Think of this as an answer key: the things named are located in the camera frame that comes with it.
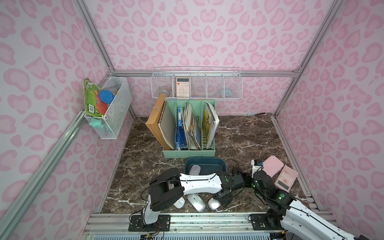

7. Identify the silver grey mouse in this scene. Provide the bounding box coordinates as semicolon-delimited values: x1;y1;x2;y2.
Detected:
208;198;222;211

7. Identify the teal storage box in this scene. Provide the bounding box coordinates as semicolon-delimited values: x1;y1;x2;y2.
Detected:
184;157;227;175

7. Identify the white rounded mouse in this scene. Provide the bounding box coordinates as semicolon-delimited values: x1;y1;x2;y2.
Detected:
189;165;201;176

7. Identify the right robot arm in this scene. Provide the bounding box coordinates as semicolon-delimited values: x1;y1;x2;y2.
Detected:
246;171;367;240

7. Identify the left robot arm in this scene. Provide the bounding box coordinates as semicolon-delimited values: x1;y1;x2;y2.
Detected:
141;168;245;225

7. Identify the pink case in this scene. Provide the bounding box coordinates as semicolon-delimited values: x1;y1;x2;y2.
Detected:
263;155;285;178

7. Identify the pink calculator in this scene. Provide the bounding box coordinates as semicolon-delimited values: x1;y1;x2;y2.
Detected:
275;165;299;192

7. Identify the blue folder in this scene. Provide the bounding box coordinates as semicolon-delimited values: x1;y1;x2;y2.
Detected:
175;107;188;151

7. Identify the picture books stack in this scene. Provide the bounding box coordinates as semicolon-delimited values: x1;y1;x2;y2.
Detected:
183;103;202;150

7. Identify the green file organizer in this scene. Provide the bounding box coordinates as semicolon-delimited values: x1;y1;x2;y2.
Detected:
159;100;220;159

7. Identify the brown folder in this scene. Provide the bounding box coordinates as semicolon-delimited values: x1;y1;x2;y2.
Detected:
146;94;171;151

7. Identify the grey spiral notebook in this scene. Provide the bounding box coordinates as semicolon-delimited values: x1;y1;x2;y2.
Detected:
158;102;176;150

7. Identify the white calculator in basket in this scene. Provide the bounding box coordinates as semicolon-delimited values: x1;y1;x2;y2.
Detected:
176;77;191;98

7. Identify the white mesh side basket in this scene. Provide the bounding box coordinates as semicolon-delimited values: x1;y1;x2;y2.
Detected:
85;77;133;140

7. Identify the blue round lid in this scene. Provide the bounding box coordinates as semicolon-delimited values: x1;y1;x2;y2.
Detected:
99;90;115;104

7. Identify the green card package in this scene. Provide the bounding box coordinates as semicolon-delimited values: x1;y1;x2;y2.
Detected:
83;78;108;117

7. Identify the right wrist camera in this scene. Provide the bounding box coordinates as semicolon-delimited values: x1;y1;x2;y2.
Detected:
251;160;264;178

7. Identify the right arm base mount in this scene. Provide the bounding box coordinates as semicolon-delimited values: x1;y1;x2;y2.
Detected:
248;213;283;231

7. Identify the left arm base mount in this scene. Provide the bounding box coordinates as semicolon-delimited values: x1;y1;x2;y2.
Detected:
129;215;171;232

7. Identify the long white wire basket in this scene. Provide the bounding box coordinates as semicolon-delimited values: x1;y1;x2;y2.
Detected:
151;70;243;100

